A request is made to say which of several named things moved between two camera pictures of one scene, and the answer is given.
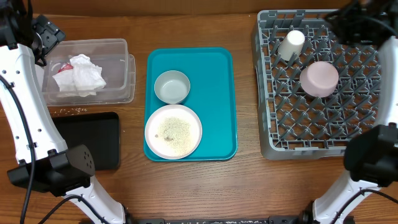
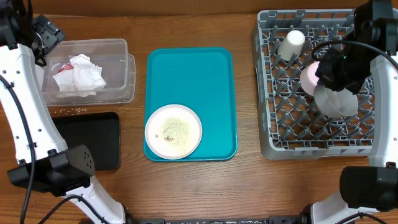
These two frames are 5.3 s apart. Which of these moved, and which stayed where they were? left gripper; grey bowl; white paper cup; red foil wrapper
Moved: grey bowl
Stayed: white paper cup; left gripper; red foil wrapper
